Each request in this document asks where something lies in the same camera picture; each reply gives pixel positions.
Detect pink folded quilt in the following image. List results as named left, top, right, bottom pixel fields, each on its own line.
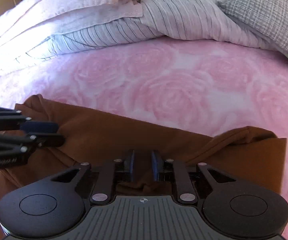
left=0, top=0, right=143, bottom=61

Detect grey striped duvet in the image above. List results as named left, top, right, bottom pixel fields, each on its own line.
left=14, top=0, right=273, bottom=64

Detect pink floral bed blanket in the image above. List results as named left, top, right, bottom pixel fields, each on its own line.
left=0, top=37, right=288, bottom=239

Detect brown long-sleeve shirt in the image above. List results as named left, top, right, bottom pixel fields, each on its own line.
left=0, top=94, right=287, bottom=194

